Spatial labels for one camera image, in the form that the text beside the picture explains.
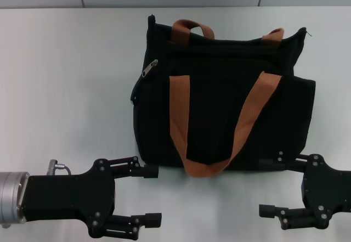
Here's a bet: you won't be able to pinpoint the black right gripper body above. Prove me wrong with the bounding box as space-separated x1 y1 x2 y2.
300 154 351 230

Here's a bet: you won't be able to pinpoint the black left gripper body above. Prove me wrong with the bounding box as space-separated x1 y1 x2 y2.
23 158 116 239

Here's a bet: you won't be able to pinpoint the black food bag brown handles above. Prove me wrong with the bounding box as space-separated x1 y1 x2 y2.
131 14 316 178

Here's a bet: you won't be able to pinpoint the silver zipper pull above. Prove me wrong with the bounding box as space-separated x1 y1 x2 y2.
141 59 159 78

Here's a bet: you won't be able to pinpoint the left gripper cable metal plug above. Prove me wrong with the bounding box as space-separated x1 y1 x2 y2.
48 159 72 176

